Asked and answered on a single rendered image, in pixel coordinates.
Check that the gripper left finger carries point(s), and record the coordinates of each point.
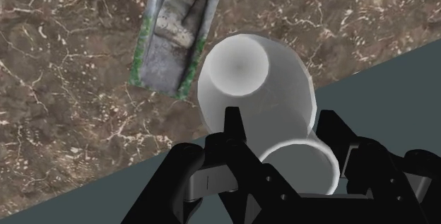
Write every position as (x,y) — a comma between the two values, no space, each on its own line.
(227,151)

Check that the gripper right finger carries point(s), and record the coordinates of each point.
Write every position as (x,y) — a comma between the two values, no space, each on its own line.
(370,163)

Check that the white mug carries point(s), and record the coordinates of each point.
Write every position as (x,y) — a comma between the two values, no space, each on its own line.
(275,89)

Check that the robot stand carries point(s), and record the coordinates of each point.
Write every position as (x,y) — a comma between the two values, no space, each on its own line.
(172,40)

